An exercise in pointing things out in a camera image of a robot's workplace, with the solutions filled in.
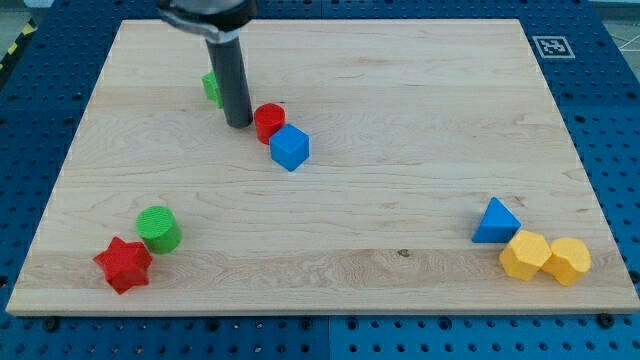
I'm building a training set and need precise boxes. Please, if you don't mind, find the green cylinder block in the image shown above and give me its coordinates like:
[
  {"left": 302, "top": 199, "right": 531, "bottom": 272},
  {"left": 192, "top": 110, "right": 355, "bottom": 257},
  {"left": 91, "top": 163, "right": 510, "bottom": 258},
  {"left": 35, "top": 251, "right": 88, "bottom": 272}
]
[{"left": 135, "top": 206, "right": 182, "bottom": 254}]

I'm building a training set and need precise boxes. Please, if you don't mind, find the yellow hexagon block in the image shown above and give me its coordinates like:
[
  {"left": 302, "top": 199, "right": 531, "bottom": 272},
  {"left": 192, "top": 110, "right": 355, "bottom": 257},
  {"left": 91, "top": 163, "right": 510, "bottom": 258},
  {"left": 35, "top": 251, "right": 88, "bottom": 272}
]
[{"left": 499, "top": 230, "right": 551, "bottom": 281}]

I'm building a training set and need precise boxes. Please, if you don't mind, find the red star block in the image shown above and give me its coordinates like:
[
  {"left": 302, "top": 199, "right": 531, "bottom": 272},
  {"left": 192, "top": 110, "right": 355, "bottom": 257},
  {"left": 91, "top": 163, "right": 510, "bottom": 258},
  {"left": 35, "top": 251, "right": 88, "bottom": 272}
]
[{"left": 93, "top": 237, "right": 152, "bottom": 294}]

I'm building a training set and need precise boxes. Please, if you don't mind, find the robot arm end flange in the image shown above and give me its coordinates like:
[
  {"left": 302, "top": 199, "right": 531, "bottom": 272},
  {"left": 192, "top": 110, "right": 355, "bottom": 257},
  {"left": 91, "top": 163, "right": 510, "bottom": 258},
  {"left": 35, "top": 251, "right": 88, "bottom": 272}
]
[{"left": 156, "top": 0, "right": 258, "bottom": 44}]

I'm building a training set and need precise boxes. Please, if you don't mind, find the blue cube block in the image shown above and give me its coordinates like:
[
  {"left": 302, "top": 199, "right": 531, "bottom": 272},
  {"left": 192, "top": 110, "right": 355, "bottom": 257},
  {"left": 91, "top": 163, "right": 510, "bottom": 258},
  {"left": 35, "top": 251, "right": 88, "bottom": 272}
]
[{"left": 270, "top": 124, "right": 310, "bottom": 171}]

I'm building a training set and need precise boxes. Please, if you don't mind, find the wooden board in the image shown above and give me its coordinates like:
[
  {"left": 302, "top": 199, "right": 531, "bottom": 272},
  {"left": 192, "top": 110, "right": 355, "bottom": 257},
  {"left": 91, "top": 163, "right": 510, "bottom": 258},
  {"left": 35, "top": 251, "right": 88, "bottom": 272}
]
[{"left": 7, "top": 19, "right": 639, "bottom": 316}]

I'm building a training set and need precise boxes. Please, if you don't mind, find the red cylinder block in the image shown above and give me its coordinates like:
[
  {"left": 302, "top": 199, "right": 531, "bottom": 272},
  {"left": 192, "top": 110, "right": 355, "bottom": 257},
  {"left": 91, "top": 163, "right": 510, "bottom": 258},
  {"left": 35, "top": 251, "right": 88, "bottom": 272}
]
[{"left": 254, "top": 103, "right": 286, "bottom": 145}]

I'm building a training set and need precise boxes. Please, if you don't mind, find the green block behind rod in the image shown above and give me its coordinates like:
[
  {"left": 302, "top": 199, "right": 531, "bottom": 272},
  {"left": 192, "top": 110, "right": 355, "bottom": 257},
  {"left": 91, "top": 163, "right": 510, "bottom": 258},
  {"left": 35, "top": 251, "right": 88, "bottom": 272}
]
[{"left": 201, "top": 71, "right": 223, "bottom": 109}]

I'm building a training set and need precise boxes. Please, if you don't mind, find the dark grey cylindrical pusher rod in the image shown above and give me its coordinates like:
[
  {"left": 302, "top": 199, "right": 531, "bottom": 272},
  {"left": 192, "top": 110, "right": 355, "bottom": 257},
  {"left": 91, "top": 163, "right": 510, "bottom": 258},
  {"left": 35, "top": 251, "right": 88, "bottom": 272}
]
[{"left": 206, "top": 37, "right": 253, "bottom": 129}]

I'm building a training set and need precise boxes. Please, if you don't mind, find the white fiducial marker tag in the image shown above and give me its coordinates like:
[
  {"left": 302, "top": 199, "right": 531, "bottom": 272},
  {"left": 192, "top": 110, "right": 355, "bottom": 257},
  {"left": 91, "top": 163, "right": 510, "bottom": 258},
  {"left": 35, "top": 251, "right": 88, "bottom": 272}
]
[{"left": 533, "top": 35, "right": 575, "bottom": 59}]

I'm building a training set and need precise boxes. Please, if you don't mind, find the yellow heart block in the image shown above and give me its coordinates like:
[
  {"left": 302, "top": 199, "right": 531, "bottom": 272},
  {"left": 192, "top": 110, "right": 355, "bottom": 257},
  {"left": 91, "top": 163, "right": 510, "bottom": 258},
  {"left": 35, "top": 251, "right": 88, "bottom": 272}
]
[{"left": 541, "top": 237, "right": 592, "bottom": 287}]

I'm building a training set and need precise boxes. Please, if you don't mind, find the blue triangle block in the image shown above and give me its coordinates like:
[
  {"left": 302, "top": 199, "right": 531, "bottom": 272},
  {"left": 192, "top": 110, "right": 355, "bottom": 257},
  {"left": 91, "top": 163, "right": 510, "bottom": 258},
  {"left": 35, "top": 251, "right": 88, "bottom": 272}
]
[{"left": 471, "top": 197, "right": 521, "bottom": 243}]

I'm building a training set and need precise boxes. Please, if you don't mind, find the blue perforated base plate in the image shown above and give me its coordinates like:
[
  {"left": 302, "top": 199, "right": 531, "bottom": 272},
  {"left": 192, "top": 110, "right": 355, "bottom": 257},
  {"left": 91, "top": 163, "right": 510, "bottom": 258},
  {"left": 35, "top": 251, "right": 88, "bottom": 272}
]
[{"left": 1, "top": 0, "right": 639, "bottom": 359}]

